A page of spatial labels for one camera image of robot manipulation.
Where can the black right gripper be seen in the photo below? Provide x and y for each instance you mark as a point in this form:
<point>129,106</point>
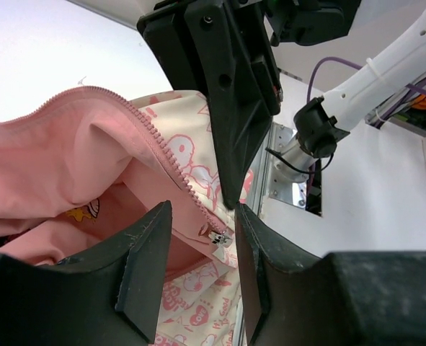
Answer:
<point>221,49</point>

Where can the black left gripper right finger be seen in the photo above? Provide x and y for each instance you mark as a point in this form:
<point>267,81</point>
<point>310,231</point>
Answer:
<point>292,297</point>

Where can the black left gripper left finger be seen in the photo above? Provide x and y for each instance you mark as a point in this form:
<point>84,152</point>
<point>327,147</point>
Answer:
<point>109,294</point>

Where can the pink hooded kids jacket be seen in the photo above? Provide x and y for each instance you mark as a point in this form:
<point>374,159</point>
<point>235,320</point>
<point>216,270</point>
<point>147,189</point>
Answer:
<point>89,163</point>

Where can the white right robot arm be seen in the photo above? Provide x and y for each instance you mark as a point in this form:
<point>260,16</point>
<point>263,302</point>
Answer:
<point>324,121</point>

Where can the right metal arm base plate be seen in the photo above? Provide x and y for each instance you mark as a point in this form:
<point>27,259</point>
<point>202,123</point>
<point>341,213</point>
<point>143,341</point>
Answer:
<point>293,177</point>

